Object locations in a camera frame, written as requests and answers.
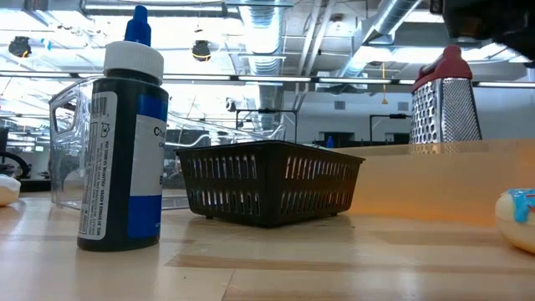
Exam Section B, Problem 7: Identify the black rig frame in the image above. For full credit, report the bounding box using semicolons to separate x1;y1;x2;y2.
0;69;535;89

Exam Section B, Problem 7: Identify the black hanging ceiling lamp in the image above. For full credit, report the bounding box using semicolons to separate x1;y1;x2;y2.
191;39;212;63
8;36;33;59

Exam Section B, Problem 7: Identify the white frosted donut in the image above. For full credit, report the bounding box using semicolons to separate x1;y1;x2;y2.
0;174;22;207

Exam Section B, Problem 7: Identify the steel grater with red handle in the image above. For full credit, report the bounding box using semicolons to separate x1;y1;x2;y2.
409;44;483;145

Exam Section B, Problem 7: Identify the black slotted plastic basket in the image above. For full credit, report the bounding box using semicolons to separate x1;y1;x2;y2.
175;140;365;229

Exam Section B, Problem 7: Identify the sprinkled frosted donut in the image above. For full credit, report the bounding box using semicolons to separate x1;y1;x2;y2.
495;187;535;255

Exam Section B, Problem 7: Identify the blue ink bottle white collar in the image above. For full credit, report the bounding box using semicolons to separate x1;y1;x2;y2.
77;4;170;253

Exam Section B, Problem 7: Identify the silver upright ventilation duct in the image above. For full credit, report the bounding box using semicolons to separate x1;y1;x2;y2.
237;0;293;130

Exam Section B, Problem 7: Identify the silver slanted ventilation duct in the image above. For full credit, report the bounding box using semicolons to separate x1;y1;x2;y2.
338;0;423;79

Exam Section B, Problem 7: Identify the clear plastic storage bin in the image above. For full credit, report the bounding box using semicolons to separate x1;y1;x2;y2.
48;76;288;211

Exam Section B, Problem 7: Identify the yellow hanging cord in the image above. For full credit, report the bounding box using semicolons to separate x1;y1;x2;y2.
380;62;389;105

